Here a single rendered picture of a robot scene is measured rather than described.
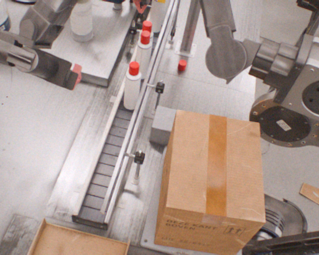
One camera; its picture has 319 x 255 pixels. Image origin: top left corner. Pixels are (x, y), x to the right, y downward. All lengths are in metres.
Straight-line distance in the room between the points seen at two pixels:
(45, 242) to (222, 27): 0.79
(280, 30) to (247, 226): 2.58
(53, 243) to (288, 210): 1.26
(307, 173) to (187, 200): 1.68
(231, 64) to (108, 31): 0.99
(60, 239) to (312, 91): 0.80
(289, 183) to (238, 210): 1.51
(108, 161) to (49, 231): 0.27
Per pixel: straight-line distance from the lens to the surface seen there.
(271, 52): 0.74
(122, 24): 1.68
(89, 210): 1.15
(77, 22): 1.53
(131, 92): 1.27
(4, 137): 1.37
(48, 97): 1.45
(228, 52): 0.72
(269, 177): 2.40
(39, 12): 0.86
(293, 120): 1.09
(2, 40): 0.92
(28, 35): 0.85
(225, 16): 0.75
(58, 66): 0.96
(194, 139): 1.01
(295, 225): 2.03
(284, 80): 0.73
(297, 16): 3.62
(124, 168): 1.21
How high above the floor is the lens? 1.94
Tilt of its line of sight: 53 degrees down
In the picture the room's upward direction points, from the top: 11 degrees clockwise
